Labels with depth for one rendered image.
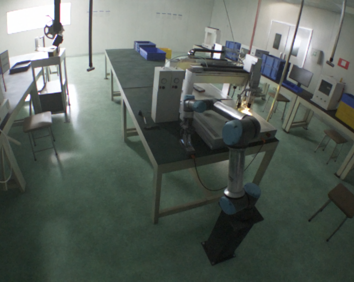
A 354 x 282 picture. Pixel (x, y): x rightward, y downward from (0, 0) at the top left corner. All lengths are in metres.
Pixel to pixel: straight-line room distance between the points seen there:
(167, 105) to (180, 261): 1.32
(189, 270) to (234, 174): 0.98
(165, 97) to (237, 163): 0.92
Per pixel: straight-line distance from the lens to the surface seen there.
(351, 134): 3.52
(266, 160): 2.15
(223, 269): 1.85
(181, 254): 1.83
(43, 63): 3.24
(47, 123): 2.60
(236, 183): 1.11
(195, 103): 1.29
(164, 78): 1.65
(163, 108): 1.76
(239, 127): 0.99
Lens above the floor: 1.65
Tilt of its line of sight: 34 degrees down
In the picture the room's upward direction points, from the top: 8 degrees clockwise
